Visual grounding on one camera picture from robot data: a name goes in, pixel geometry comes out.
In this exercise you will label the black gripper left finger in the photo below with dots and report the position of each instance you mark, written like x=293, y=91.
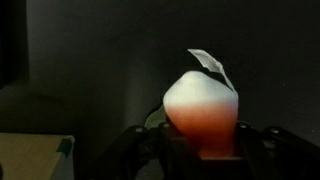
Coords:
x=138, y=147

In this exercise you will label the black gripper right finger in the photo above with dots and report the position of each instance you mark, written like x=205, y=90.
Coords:
x=277, y=154

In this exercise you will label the red white toy vegetable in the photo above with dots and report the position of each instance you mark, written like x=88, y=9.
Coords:
x=203, y=105

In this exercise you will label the brown cardboard box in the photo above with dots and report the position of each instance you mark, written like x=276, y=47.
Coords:
x=36, y=157

